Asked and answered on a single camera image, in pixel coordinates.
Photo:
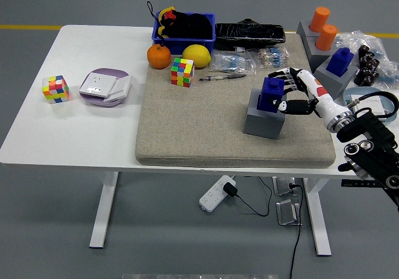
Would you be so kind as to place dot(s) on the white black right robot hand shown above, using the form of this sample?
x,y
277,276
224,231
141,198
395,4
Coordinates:
x,y
325,104

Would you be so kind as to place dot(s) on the blue square seal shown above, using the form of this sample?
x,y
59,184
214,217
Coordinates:
x,y
269,95
339,62

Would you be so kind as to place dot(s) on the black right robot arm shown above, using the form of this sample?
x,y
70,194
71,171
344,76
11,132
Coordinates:
x,y
368,135

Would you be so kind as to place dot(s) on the grey cube seal holder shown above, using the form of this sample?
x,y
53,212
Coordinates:
x,y
316,57
303,32
343,84
262,126

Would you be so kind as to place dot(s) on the orange cylinder seal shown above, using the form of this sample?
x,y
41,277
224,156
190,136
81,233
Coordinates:
x,y
319,18
326,37

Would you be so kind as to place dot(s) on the light blue tray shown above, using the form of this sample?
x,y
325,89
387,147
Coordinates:
x,y
349,93

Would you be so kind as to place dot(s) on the black dice cluster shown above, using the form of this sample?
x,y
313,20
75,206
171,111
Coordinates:
x,y
368,68

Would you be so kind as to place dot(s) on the small resistor bag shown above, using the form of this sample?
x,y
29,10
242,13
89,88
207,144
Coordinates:
x,y
274,57

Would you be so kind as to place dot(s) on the clear plastic bags pile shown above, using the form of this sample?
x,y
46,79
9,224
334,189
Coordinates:
x,y
355,40

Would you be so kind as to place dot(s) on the black table control panel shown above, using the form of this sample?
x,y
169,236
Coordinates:
x,y
355,183

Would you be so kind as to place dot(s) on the large resistor bag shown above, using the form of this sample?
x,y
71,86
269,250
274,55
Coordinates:
x,y
232,62

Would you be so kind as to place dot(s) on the black wrapped long case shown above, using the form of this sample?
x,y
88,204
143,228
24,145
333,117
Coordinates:
x,y
249,35

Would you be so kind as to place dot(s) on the clear black pen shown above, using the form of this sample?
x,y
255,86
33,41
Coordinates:
x,y
223,77

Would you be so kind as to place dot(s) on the white table leg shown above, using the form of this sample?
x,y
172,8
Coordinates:
x,y
104,210
318,216

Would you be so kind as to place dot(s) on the grey-brown fabric mat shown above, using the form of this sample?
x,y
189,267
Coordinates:
x,y
202,123

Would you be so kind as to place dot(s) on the black plug adapter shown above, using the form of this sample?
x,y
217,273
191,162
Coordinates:
x,y
230,189

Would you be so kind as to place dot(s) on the yellow lemon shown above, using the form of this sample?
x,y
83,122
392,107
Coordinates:
x,y
197,55

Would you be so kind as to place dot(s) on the colourful puzzle cube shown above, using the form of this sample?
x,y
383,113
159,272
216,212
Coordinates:
x,y
182,72
56,89

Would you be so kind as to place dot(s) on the white power strip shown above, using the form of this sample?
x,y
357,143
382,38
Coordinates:
x,y
212,198

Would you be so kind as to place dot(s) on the blue plastic bin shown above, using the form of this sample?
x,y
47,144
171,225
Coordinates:
x,y
187,44

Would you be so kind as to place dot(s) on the black fabric pouch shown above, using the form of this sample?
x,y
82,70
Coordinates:
x,y
193,26

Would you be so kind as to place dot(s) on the orange tangerine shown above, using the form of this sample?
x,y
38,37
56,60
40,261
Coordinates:
x,y
159,57

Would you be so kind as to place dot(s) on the yellow red toy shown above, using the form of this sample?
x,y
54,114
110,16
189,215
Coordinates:
x,y
162,17

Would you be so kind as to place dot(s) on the purple plate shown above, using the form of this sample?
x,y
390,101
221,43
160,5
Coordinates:
x,y
109,72

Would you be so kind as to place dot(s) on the white wall switch panel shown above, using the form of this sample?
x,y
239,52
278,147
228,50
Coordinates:
x,y
371,104

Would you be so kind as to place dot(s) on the metal bracket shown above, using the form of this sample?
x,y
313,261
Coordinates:
x,y
282,187
286,212

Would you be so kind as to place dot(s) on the white switch panel frame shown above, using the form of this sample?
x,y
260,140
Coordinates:
x,y
120,87

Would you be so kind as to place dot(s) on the white wall socket panel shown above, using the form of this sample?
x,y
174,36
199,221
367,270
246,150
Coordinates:
x,y
96,84

